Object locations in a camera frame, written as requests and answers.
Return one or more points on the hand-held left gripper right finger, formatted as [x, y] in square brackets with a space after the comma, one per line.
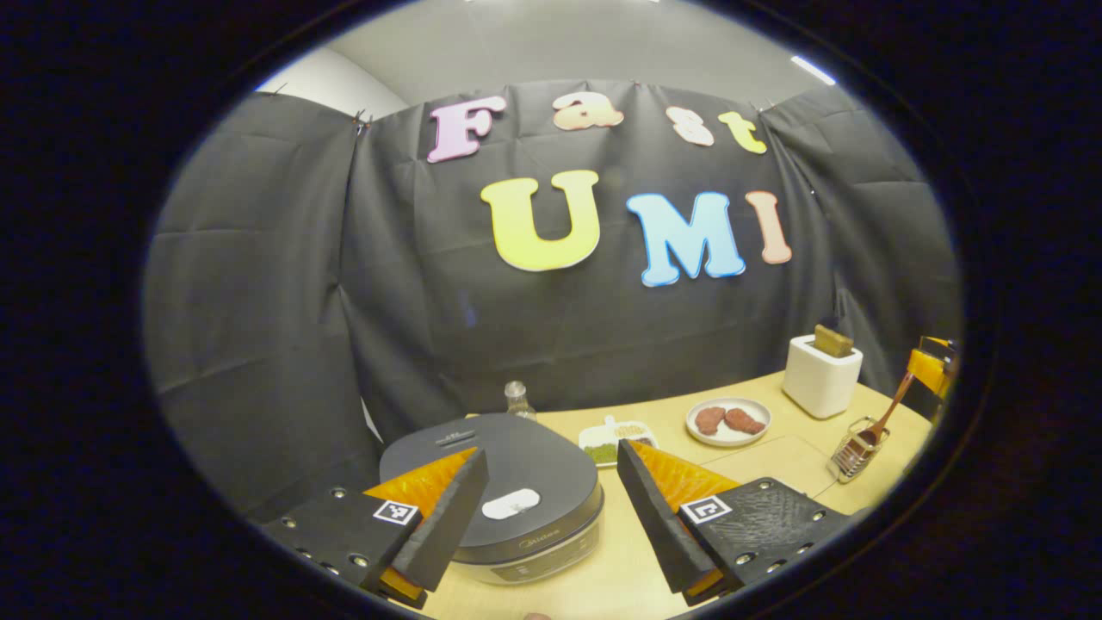
[654, 517]

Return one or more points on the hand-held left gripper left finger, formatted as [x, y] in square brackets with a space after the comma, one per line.
[448, 534]

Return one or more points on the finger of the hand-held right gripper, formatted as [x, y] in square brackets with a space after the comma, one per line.
[928, 368]

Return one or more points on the brown wooden spoon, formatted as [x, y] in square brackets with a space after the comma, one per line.
[895, 400]

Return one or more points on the dark grey rice cooker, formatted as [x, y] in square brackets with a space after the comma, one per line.
[534, 465]

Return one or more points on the clear chopstick holder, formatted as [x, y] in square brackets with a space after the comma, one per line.
[848, 465]

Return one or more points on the white divided bean dish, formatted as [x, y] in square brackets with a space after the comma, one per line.
[611, 429]

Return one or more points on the brown bread slice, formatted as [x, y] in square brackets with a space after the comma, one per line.
[833, 341]

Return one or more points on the red meat piece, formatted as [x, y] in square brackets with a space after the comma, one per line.
[710, 420]
[745, 421]

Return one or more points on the white toaster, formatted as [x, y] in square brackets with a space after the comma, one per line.
[818, 387]

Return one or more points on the white round plate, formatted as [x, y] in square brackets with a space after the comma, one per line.
[758, 435]

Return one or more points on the small glass bottle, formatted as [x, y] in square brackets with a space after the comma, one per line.
[519, 405]

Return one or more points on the black backdrop cloth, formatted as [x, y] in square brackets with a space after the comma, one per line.
[284, 284]

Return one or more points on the small ceiling light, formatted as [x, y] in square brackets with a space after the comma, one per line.
[814, 70]

